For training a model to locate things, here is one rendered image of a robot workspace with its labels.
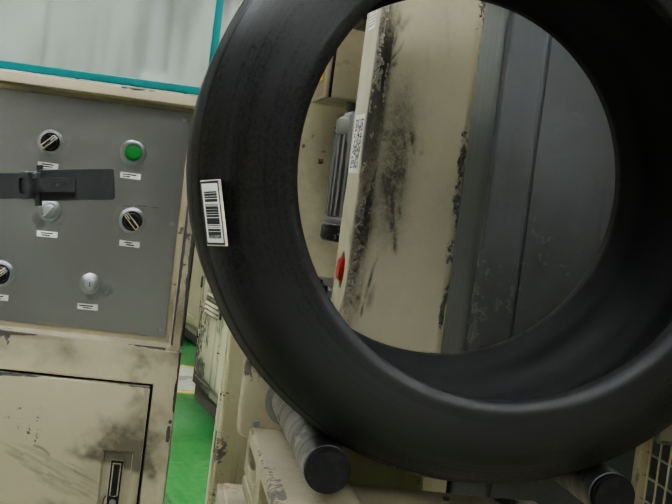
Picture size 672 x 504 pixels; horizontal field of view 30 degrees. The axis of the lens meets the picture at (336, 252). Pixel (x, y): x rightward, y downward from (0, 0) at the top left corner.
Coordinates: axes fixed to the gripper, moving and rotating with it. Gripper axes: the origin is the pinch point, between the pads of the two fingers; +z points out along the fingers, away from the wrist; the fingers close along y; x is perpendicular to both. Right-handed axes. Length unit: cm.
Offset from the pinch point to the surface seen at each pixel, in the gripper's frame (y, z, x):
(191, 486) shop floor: 334, 17, 117
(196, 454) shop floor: 386, 20, 117
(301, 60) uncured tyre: -12.8, 20.6, -10.9
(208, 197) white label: -10.5, 12.2, 1.2
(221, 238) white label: -12.1, 13.3, 4.8
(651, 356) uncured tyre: -13, 53, 17
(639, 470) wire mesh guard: 28, 68, 38
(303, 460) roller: -8.7, 20.7, 26.0
